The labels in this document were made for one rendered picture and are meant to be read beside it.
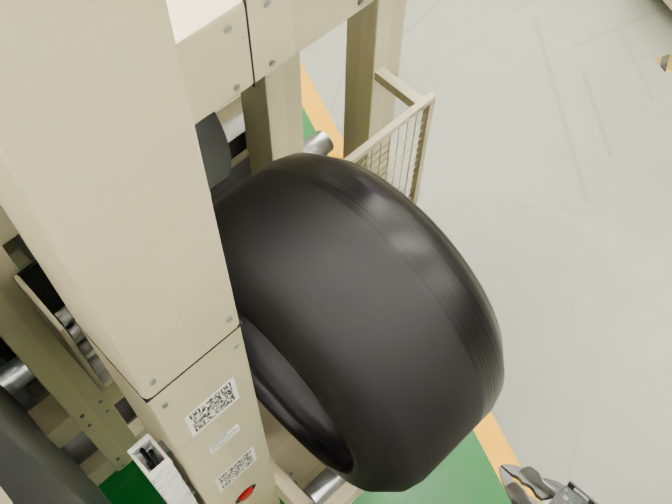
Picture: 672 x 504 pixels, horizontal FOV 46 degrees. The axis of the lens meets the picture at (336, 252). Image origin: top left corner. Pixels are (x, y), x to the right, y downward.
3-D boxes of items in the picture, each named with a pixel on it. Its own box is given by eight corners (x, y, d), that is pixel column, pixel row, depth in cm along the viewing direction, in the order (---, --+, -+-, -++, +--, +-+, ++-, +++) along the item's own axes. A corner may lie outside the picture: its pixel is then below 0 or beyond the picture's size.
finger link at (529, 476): (516, 442, 128) (563, 482, 123) (512, 455, 132) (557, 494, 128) (503, 455, 126) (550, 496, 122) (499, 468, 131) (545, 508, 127)
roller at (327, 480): (317, 514, 150) (303, 497, 149) (308, 509, 154) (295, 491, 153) (443, 392, 162) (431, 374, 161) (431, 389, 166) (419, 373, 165)
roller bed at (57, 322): (102, 392, 162) (59, 332, 136) (60, 343, 167) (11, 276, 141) (179, 330, 169) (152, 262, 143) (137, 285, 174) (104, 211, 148)
